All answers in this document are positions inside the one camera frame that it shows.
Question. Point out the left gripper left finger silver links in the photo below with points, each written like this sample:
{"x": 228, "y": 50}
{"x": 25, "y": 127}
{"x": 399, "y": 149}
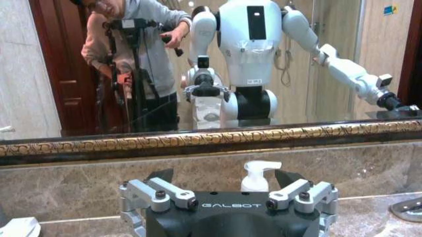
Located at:
{"x": 164, "y": 195}

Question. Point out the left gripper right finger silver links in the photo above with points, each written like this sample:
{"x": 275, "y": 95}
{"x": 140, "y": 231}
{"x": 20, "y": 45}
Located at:
{"x": 296, "y": 195}

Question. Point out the chrome sink faucet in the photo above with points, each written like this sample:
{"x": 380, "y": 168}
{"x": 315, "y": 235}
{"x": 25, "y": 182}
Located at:
{"x": 405, "y": 209}

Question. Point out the white folded towel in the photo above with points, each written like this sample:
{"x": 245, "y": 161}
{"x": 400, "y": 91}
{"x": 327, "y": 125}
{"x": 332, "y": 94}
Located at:
{"x": 17, "y": 227}

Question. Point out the white pump soap bottle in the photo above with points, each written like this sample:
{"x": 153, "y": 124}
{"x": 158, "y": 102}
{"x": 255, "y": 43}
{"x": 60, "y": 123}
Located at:
{"x": 253, "y": 179}

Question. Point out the person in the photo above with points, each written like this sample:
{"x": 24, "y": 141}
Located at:
{"x": 156, "y": 56}

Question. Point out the gold framed wall mirror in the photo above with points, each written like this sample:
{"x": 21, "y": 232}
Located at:
{"x": 211, "y": 140}

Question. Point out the black camera tripod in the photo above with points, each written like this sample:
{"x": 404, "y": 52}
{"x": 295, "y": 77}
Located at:
{"x": 133, "y": 49}

